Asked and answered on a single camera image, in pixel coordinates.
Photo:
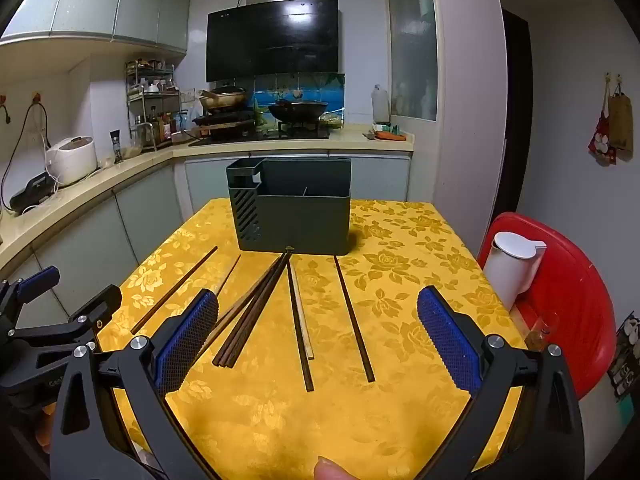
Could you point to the black chopstick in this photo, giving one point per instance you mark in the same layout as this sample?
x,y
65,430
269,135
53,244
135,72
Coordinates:
x,y
353,320
299,330

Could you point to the small clear plastic wrapper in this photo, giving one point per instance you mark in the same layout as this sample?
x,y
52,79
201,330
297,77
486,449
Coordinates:
x,y
540,338

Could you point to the person's right hand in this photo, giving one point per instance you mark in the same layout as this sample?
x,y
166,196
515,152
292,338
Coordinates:
x,y
332,471

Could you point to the golden wok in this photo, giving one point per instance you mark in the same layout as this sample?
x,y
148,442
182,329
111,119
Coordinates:
x,y
225,100

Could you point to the metal spice rack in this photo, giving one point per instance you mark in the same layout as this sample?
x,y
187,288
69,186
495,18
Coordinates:
x,y
150,105

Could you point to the row of sauce bottles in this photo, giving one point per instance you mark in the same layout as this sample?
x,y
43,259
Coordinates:
x,y
165,130

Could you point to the white kettle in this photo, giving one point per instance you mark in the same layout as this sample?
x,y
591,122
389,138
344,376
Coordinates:
x,y
510,270

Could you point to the red patterned hanging bag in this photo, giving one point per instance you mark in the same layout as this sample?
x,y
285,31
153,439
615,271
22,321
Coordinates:
x,y
602,145

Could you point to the pale green wall cabinet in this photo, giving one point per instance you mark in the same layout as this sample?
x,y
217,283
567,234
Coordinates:
x,y
100,0

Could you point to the white rice cooker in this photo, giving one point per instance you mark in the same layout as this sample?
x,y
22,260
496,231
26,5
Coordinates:
x,y
72,160

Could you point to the frosted glass cabinet door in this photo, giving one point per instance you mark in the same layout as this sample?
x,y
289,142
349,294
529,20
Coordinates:
x,y
412,50

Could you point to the red plastic chair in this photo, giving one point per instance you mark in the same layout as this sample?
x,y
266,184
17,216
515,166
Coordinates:
x,y
575,310

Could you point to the dark green utensil holder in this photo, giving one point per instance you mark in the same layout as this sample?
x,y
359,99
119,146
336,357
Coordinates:
x,y
300,220

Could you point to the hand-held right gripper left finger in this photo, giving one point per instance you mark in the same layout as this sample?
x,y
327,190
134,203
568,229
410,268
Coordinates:
x,y
185,340

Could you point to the black countertop appliance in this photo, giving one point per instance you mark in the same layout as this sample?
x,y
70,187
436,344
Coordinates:
x,y
30,192

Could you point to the black glass range hood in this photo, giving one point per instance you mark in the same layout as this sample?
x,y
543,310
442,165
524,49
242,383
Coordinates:
x,y
270,40

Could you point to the printed cardboard box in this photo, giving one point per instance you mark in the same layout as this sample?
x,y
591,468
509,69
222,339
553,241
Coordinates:
x,y
625,355

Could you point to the white plastic bottle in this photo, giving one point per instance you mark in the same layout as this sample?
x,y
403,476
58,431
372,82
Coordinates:
x,y
381,105

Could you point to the orange tray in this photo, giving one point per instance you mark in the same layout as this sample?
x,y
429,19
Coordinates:
x,y
390,135

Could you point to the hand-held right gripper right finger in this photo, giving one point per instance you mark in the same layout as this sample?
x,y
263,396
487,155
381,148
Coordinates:
x,y
450,340

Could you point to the yellow floral tablecloth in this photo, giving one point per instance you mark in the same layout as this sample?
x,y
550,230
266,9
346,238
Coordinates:
x,y
320,410

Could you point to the black gas hob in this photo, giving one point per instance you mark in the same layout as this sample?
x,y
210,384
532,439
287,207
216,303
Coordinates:
x,y
260,135

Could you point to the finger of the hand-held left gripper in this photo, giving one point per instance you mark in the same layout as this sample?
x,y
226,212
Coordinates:
x,y
40,279
105,300

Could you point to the dark brown wooden chopstick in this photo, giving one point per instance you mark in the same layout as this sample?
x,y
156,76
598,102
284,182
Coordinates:
x,y
249,335
235,335
242,335

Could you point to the black pepper grinder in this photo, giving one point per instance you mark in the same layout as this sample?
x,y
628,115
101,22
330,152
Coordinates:
x,y
116,147

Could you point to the brown hanging bag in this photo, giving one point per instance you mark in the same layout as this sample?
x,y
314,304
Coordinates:
x,y
621,125

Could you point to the black wok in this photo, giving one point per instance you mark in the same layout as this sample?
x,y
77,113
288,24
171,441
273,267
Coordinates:
x,y
297,110

